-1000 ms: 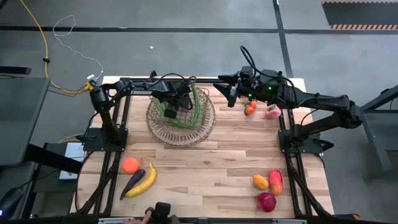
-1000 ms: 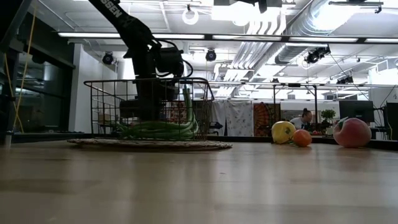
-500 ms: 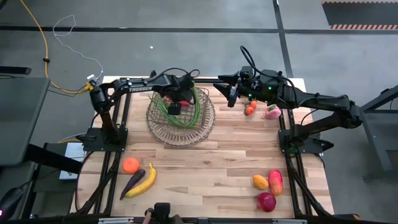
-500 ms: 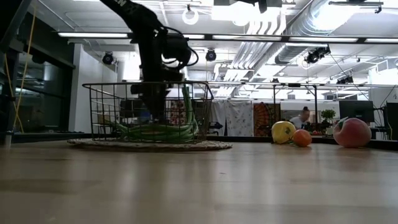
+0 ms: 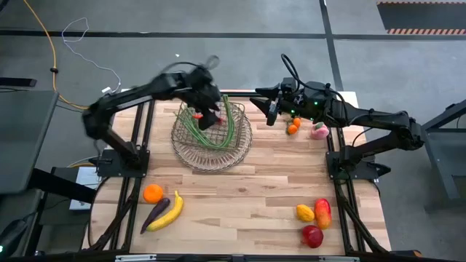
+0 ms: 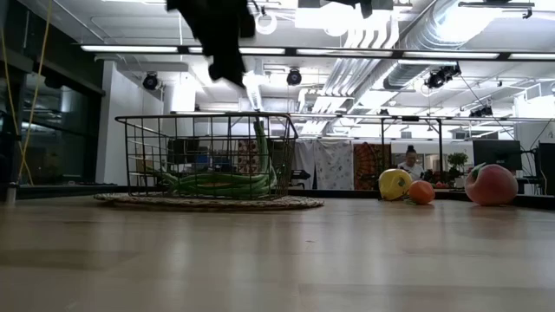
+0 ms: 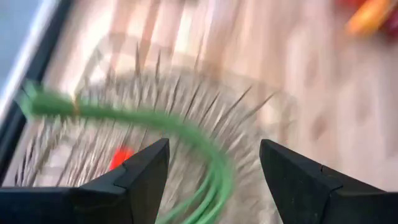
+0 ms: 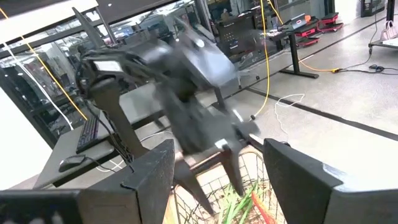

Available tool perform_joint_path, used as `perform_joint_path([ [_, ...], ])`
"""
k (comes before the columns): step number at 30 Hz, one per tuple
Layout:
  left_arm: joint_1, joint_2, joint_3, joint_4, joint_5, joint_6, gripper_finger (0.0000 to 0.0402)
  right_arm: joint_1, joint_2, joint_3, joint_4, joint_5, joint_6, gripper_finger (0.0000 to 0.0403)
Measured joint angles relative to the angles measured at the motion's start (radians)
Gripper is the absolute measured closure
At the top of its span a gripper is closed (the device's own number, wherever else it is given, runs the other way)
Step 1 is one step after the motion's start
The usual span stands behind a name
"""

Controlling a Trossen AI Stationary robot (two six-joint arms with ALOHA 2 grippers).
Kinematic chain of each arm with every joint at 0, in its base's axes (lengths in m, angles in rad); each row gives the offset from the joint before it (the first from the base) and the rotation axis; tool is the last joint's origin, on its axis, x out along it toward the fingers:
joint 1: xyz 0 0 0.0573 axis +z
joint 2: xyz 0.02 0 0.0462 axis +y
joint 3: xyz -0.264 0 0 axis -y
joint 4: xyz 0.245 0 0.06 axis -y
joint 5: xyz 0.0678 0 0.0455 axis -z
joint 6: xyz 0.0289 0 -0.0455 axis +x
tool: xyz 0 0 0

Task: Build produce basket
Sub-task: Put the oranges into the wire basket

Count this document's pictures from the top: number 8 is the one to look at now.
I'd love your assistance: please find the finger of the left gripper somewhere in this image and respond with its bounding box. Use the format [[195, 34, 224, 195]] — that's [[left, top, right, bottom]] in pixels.
[[221, 146, 246, 197], [174, 158, 215, 216]]

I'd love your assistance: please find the pink bag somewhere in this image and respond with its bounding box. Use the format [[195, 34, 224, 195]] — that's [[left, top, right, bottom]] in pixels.
[[379, 19, 398, 41]]

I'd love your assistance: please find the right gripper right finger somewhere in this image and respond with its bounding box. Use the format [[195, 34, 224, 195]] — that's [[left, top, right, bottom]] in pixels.
[[262, 138, 398, 224]]

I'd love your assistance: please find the black standing desk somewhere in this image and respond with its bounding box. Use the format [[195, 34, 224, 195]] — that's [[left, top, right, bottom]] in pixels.
[[267, 26, 320, 80]]

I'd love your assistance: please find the black keyboard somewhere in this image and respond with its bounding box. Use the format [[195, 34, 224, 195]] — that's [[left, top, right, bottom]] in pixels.
[[75, 114, 101, 155]]

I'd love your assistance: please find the wire basket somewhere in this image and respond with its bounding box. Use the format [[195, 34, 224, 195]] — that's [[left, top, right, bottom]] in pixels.
[[170, 148, 287, 224]]

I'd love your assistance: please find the red black floor equipment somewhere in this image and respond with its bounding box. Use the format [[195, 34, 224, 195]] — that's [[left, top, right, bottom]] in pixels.
[[316, 11, 345, 34]]

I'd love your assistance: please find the green long beans bunch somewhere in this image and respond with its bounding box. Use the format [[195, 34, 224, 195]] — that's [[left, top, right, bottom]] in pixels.
[[217, 182, 261, 224]]

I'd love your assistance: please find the black computer mouse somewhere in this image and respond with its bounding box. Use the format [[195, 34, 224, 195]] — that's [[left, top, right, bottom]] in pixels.
[[58, 154, 87, 173]]

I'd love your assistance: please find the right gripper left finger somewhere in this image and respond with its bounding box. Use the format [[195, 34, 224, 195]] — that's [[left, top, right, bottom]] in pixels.
[[0, 139, 175, 224]]

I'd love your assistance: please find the grey desk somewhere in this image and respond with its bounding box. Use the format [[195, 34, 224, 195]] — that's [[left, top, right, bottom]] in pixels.
[[32, 83, 224, 190]]

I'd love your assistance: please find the yellow cable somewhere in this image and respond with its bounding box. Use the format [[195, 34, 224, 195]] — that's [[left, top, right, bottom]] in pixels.
[[0, 6, 90, 122], [250, 0, 272, 122], [267, 0, 341, 74]]

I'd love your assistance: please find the black monitor stand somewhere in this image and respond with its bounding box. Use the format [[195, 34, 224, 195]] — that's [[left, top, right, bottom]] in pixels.
[[76, 49, 150, 162]]

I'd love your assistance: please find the black computer tower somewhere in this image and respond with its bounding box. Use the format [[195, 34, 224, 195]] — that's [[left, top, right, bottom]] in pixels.
[[216, 14, 264, 60]]

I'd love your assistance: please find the white cable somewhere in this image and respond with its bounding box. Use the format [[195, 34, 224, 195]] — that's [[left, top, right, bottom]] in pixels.
[[273, 93, 306, 136]]

